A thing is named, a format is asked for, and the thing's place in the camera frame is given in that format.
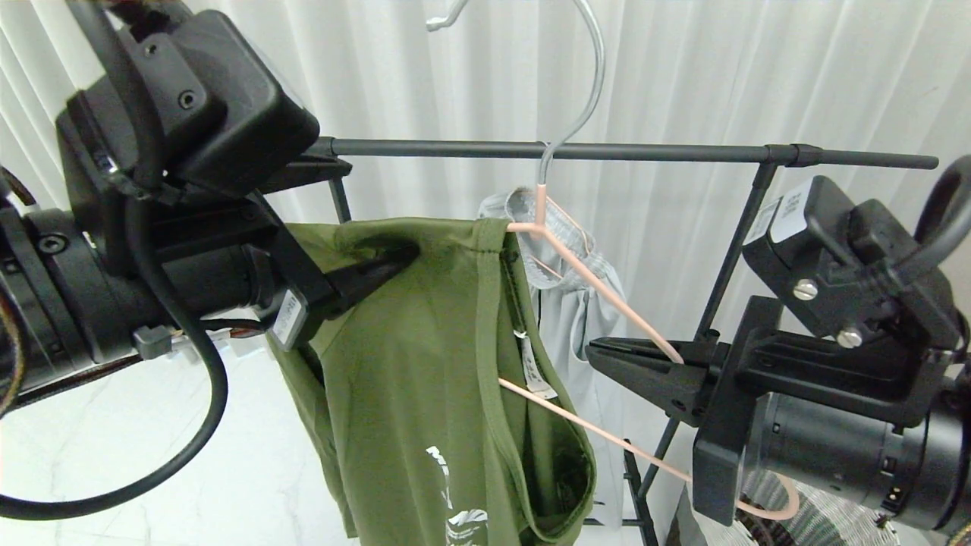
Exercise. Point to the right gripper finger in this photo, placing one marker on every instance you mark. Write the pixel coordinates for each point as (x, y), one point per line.
(660, 349)
(667, 387)

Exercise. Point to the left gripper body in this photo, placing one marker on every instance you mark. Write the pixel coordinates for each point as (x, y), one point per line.
(227, 280)

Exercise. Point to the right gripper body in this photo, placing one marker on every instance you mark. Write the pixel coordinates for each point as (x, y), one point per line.
(834, 455)

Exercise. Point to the pale grey shorts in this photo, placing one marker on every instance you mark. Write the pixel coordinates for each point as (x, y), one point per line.
(584, 318)

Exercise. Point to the green garment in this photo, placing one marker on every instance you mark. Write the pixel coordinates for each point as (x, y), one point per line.
(410, 379)

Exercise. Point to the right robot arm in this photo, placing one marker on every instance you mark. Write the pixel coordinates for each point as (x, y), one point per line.
(960, 455)

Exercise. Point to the white laundry basket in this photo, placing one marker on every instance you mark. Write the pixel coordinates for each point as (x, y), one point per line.
(819, 527)

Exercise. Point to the black clothes rack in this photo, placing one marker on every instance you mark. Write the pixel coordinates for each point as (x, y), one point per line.
(683, 152)

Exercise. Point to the white curtain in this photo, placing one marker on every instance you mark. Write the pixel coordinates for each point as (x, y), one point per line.
(758, 76)

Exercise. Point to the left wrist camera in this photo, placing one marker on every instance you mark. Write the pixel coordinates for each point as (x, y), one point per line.
(205, 98)

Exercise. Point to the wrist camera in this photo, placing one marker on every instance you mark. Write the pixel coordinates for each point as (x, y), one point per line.
(850, 265)
(205, 98)

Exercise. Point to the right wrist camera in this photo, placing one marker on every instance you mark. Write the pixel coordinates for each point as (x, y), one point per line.
(850, 265)

